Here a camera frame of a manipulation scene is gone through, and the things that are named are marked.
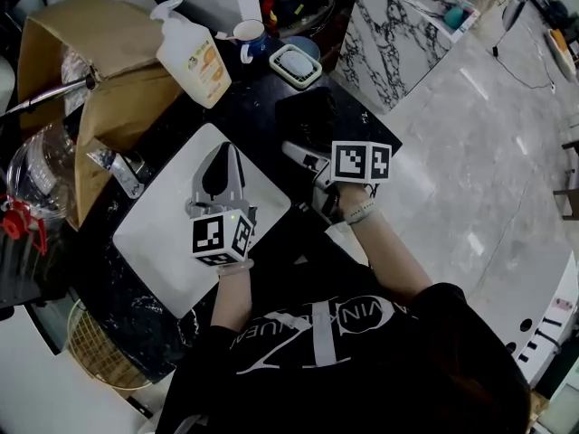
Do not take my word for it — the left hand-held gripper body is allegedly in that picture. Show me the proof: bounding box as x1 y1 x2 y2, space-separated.
185 190 260 269

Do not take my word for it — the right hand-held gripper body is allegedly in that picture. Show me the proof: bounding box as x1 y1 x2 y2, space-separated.
302 140 393 224

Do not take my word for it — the person's left forearm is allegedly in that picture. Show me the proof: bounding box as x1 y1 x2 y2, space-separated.
210 267 254 334

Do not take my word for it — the person's right forearm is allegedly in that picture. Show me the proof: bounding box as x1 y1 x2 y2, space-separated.
337 183 433 302

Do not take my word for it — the pale green soap dish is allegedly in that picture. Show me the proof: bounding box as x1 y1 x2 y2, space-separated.
269 42 323 90

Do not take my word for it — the chrome faucet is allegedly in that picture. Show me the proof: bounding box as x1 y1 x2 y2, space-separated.
85 146 153 201

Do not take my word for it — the pale blue soap bar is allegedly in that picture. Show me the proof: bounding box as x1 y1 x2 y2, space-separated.
280 51 313 79

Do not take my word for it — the blue round bowl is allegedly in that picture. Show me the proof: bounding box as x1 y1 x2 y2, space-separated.
287 35 321 61

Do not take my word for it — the white marble cabinet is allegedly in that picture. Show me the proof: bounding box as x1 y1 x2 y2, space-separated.
337 0 481 116

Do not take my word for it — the brown cardboard box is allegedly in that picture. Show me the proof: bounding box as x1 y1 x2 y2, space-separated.
16 0 186 230

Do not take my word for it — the blue and white mug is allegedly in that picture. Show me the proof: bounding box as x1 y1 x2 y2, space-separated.
215 19 269 65

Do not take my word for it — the white pump soap bottle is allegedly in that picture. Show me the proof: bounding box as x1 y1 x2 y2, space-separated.
148 0 233 110

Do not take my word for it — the metal tube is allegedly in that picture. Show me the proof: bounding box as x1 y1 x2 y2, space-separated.
0 75 99 118

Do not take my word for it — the teal object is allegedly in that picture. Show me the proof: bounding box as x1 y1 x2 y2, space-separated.
442 5 465 29

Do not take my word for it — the black oven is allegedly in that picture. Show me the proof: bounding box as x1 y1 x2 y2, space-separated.
0 228 78 309

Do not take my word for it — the studio light on stand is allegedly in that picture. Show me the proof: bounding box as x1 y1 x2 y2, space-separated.
491 0 530 58

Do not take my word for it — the person's black printed t-shirt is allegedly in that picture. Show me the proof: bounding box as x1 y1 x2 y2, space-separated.
156 237 533 434

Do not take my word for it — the white curved counter with holes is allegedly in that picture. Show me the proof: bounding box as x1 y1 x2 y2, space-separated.
508 250 579 388

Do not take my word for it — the gold wire basket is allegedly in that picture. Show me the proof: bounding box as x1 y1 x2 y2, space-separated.
66 298 155 391

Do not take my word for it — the clear water jug red handle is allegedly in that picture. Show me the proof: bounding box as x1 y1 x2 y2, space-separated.
0 122 78 257

